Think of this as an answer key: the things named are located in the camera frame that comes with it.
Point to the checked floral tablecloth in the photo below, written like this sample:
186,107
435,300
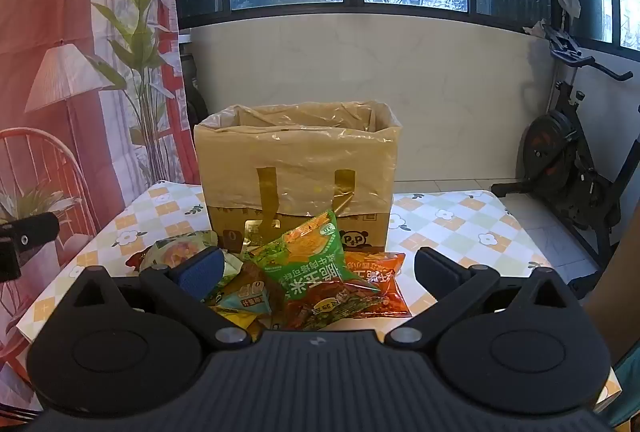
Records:
450,222

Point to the small blue brown snack packet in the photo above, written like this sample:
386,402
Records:
246,299

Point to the printed red curtain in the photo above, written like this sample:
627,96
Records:
75,37

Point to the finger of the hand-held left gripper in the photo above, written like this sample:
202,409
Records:
35,227

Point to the brown cardboard sheet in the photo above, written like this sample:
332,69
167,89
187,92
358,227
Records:
616,302

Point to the yellow snack packet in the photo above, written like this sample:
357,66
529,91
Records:
240,320

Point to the teal cloth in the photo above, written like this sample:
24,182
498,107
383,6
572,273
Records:
629,392

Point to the orange snack packet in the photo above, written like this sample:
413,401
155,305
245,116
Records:
386,273

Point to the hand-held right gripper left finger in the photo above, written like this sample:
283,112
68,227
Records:
200,273

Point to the small white fan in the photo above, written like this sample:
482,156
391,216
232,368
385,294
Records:
569,3

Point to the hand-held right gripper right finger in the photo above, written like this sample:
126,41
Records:
435,274

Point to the white green round snack packet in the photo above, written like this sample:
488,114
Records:
167,252

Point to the crumpled white cloth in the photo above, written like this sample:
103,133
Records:
536,29

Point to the large cardboard box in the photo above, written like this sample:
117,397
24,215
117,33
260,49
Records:
300,162

